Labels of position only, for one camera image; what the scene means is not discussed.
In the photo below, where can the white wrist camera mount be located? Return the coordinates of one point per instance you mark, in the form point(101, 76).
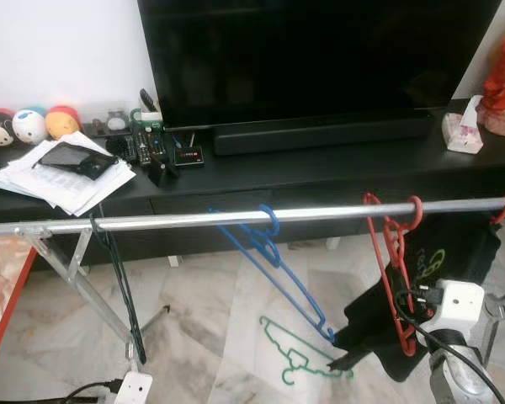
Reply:
point(461, 307)
point(135, 389)

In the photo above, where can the black remote coloured buttons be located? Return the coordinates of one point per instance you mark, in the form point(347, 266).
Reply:
point(140, 147)
point(159, 143)

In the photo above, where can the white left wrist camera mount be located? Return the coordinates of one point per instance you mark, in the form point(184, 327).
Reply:
point(135, 389)

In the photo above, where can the small grey figurine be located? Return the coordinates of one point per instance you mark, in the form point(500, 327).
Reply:
point(116, 119)

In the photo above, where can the black plastic hanger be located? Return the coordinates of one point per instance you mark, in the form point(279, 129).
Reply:
point(140, 349)

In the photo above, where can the silver metal clothes rack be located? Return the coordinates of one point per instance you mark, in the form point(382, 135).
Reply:
point(194, 219)

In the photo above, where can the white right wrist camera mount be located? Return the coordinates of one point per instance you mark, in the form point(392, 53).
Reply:
point(461, 307)

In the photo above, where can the black flat television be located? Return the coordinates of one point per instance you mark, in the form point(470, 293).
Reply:
point(320, 59)

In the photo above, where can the black TV console cabinet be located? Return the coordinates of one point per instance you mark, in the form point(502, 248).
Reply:
point(320, 172)

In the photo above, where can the small black box red display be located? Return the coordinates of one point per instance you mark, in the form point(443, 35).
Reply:
point(188, 156)

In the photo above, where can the black soundbar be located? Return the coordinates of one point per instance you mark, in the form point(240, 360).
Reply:
point(320, 135)

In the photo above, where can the orange and red plush toy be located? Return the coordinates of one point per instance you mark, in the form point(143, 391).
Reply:
point(64, 124)

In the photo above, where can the green and white holder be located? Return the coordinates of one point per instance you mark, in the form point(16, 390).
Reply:
point(147, 122)

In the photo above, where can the small black stand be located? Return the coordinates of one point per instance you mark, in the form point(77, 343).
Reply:
point(162, 172)

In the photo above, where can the black pouch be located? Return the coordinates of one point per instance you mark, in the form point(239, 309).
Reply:
point(77, 160)

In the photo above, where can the stack of white papers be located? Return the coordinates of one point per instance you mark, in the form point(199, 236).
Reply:
point(34, 181)

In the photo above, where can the blue plastic hanger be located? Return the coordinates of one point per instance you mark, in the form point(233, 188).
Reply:
point(273, 252)

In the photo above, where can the black shirt with green logo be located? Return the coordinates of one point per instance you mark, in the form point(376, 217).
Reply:
point(454, 252)

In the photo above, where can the white pink tissue pack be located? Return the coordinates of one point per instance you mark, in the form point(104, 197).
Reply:
point(463, 135)

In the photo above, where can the marble top folding table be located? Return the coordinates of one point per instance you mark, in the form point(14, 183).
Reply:
point(0, 286)

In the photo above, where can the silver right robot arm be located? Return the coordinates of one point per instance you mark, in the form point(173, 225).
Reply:
point(459, 370)

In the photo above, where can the green plastic hanger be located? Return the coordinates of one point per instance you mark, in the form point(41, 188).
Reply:
point(290, 366)

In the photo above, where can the upright black remote control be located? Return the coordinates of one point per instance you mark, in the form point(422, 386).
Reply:
point(148, 99)

